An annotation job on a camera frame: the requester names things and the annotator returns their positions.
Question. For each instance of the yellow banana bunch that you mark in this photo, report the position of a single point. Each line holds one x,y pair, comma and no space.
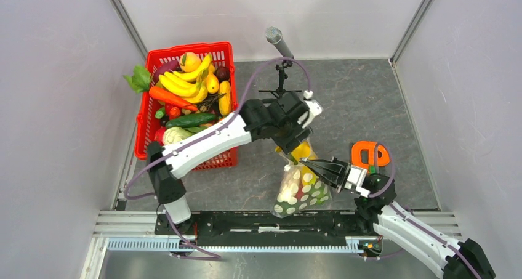
303,152
189,86

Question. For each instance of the red plastic basket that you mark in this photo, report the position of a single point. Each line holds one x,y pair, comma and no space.
148,124

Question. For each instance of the orange tape roll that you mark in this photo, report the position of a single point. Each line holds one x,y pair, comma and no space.
364,154

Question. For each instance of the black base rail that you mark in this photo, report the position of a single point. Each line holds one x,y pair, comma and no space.
262,228

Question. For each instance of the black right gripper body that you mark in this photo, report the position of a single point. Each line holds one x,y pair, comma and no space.
348,185

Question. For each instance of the dark purple plum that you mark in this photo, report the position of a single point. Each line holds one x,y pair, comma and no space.
222,73

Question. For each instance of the green cucumber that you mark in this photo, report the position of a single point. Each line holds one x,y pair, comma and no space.
191,120

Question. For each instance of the orange toy carrot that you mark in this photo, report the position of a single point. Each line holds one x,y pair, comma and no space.
170,98

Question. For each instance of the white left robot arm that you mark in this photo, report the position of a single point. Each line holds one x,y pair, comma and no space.
285,120

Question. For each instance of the purple sweet potato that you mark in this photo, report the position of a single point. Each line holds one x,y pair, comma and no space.
165,67

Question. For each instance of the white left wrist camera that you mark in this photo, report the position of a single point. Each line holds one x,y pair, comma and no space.
313,110

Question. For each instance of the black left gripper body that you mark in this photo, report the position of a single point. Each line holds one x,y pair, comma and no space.
285,137

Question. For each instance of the green lettuce leaf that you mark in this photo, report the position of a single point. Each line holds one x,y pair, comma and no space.
140,80

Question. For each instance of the yellow peach with leaf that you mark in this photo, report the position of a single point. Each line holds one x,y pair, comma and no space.
189,62

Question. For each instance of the clear dotted zip bag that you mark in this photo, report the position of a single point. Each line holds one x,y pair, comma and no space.
307,197

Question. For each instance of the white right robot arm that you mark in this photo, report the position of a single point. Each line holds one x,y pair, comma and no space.
377,212

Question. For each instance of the yellow squash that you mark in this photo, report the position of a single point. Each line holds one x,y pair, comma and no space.
224,99

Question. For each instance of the pale green cabbage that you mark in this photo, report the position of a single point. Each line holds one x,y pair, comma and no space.
174,135

